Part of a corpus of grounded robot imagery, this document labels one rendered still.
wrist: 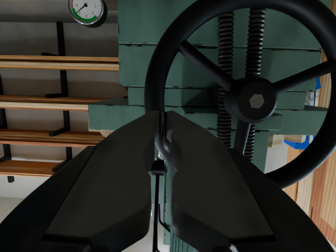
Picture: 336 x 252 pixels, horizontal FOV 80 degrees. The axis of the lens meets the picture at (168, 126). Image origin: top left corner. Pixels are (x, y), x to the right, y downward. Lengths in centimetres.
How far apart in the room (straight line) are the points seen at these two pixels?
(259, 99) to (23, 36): 357
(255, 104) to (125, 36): 31
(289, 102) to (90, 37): 292
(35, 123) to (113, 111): 323
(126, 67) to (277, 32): 33
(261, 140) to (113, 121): 31
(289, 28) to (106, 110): 43
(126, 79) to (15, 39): 336
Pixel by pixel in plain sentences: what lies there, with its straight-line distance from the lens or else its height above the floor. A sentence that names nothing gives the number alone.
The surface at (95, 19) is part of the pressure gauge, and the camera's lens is 43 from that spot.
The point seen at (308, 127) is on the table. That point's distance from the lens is 57.
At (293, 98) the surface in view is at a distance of 54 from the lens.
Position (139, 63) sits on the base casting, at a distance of 46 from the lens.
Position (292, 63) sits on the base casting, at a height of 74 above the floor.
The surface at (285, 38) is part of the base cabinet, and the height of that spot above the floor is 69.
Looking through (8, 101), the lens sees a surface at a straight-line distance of 322.
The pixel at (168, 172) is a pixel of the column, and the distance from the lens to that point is 88.
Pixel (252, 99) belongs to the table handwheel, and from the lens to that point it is 28.
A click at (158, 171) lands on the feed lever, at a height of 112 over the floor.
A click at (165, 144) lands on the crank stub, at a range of 22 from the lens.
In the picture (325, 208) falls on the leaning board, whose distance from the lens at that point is 231.
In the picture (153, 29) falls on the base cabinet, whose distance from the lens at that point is 47.
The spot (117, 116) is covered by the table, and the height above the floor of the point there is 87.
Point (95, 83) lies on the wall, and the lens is 314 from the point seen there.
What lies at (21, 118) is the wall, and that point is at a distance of 380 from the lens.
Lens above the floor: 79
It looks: 11 degrees up
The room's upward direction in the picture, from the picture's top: 178 degrees counter-clockwise
